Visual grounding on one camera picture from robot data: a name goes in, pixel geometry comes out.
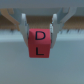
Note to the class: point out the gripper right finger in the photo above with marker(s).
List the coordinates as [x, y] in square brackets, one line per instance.
[55, 28]

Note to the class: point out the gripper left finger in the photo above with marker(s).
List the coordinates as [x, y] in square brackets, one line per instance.
[24, 28]

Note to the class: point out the pink block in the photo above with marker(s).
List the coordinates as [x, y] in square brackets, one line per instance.
[39, 43]

